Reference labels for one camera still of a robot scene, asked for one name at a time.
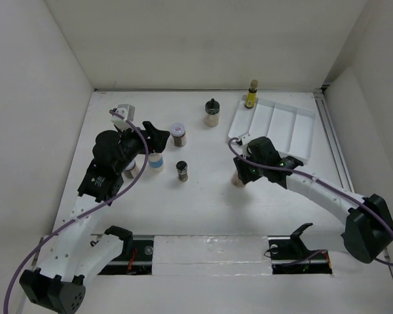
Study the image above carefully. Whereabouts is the pink lid spice jar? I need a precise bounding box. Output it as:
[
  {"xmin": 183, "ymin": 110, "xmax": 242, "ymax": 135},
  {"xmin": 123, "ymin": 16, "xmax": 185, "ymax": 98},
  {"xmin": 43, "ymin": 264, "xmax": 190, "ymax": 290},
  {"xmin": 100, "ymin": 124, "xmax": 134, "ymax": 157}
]
[{"xmin": 231, "ymin": 171, "xmax": 246, "ymax": 188}]

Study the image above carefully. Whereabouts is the black grinder cap jar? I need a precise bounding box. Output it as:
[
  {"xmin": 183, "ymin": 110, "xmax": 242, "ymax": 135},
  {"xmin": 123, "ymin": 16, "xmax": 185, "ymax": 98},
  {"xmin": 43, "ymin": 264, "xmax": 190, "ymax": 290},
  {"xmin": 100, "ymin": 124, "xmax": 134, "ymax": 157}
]
[{"xmin": 204, "ymin": 98, "xmax": 220, "ymax": 128}]

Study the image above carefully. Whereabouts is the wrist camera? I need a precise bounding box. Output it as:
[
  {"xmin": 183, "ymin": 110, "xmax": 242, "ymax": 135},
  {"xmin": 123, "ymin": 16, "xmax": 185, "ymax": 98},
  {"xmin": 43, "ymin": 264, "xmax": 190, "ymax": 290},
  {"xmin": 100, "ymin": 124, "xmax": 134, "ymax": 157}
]
[
  {"xmin": 111, "ymin": 104, "xmax": 135, "ymax": 131},
  {"xmin": 235, "ymin": 132, "xmax": 252, "ymax": 156}
]

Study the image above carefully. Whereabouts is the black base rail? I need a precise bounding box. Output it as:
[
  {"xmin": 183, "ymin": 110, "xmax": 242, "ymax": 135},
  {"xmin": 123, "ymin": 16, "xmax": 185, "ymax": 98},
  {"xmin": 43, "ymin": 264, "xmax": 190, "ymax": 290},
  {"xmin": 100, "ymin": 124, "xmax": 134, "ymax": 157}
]
[{"xmin": 101, "ymin": 235, "xmax": 331, "ymax": 277}]

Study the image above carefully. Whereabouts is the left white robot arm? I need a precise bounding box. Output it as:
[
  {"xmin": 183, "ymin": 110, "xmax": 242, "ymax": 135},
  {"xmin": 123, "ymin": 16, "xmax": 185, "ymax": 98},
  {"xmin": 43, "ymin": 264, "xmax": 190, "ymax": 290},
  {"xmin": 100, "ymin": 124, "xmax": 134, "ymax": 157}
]
[{"xmin": 19, "ymin": 121, "xmax": 170, "ymax": 313}]

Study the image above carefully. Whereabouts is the small black cap jar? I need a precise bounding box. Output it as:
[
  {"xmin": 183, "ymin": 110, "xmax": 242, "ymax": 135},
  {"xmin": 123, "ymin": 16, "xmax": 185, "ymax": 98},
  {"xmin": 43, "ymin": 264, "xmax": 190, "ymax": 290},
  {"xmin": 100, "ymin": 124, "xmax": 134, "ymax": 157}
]
[{"xmin": 176, "ymin": 160, "xmax": 188, "ymax": 182}]

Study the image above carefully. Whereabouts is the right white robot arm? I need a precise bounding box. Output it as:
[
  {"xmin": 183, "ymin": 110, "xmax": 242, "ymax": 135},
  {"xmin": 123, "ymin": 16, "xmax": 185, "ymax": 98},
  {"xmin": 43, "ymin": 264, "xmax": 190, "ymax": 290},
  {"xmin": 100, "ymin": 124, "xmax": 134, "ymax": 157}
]
[{"xmin": 233, "ymin": 137, "xmax": 393, "ymax": 266}]

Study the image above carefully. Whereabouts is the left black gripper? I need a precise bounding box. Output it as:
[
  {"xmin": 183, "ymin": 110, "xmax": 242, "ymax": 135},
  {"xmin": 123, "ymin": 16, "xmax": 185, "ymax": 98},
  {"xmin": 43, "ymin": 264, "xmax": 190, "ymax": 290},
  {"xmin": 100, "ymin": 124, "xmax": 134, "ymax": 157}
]
[{"xmin": 114, "ymin": 121, "xmax": 168, "ymax": 173}]

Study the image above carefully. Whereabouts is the blue label white bottle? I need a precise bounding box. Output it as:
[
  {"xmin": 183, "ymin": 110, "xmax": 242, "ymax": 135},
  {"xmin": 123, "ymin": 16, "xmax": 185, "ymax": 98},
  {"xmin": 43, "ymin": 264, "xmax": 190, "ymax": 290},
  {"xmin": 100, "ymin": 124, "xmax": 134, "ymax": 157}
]
[{"xmin": 148, "ymin": 152, "xmax": 164, "ymax": 173}]

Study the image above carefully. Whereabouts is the silver lid jar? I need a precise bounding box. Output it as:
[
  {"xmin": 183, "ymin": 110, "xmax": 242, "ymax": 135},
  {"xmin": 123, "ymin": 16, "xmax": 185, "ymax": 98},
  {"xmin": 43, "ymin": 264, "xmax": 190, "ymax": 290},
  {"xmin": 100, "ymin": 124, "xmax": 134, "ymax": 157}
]
[{"xmin": 123, "ymin": 160, "xmax": 139, "ymax": 179}]

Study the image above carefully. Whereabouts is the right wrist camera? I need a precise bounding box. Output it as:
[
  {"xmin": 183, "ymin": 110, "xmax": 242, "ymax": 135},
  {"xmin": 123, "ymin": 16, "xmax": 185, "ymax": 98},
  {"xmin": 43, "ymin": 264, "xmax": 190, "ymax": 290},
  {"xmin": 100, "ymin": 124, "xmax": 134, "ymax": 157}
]
[{"xmin": 235, "ymin": 132, "xmax": 252, "ymax": 156}]

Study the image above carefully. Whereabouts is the white divided tray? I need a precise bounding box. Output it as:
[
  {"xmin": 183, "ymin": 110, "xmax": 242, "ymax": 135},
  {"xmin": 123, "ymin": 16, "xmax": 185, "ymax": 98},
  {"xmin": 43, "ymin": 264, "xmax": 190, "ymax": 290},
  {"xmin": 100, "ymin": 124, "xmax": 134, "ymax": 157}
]
[{"xmin": 228, "ymin": 95, "xmax": 316, "ymax": 163}]

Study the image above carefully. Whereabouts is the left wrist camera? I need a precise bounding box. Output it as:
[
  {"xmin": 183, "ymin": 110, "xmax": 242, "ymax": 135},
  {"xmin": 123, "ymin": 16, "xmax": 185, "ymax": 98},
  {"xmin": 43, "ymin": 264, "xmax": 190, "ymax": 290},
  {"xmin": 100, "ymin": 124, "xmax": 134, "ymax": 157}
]
[{"xmin": 111, "ymin": 104, "xmax": 135, "ymax": 131}]

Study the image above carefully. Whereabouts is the white lid spice jar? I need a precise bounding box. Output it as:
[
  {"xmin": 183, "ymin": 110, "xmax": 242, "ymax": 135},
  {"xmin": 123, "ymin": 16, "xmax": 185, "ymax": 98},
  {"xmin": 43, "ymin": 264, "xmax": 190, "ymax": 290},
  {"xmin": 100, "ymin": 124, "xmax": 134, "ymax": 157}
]
[{"xmin": 170, "ymin": 122, "xmax": 187, "ymax": 147}]

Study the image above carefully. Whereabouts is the yellow label sauce bottle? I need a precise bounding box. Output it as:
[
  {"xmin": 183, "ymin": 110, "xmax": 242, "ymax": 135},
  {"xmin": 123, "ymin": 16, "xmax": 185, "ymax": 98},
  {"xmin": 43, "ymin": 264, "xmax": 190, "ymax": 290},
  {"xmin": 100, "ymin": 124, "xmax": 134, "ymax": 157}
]
[{"xmin": 244, "ymin": 80, "xmax": 258, "ymax": 109}]

